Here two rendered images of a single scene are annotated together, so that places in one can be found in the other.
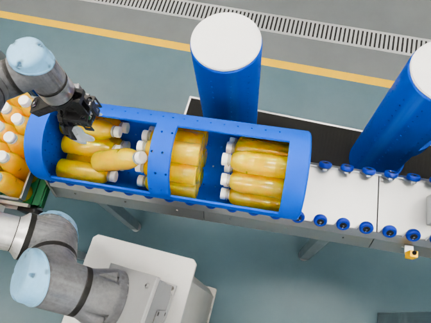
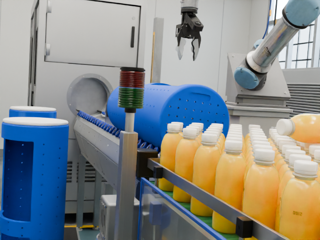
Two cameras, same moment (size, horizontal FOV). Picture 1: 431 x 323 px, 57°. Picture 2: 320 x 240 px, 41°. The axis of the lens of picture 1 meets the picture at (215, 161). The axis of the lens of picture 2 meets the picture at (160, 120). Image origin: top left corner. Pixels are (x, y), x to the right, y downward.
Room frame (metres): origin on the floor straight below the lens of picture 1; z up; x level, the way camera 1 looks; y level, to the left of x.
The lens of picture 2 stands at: (1.75, 1.68, 1.22)
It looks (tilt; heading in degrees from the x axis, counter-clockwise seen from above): 4 degrees down; 231
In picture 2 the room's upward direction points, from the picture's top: 4 degrees clockwise
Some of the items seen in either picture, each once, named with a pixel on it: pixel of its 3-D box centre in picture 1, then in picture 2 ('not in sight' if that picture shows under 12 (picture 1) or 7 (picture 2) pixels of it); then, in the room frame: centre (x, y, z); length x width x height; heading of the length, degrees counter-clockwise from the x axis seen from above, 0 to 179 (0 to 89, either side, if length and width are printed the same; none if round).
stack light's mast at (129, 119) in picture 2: not in sight; (130, 99); (1.14, 0.81, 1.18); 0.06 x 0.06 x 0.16
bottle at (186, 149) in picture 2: not in sight; (187, 167); (0.93, 0.81, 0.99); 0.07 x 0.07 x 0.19
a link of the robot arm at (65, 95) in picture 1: (56, 86); (189, 5); (0.53, 0.32, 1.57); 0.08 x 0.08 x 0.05
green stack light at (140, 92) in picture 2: not in sight; (131, 97); (1.14, 0.81, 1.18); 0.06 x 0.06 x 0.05
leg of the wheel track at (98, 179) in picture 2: not in sight; (97, 192); (-0.07, -1.32, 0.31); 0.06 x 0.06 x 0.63; 71
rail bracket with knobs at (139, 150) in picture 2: not in sight; (145, 164); (0.88, 0.54, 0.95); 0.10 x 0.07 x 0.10; 161
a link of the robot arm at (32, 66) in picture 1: (36, 67); not in sight; (0.53, 0.32, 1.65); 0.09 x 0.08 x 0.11; 103
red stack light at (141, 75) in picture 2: not in sight; (132, 79); (1.14, 0.81, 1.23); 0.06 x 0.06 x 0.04
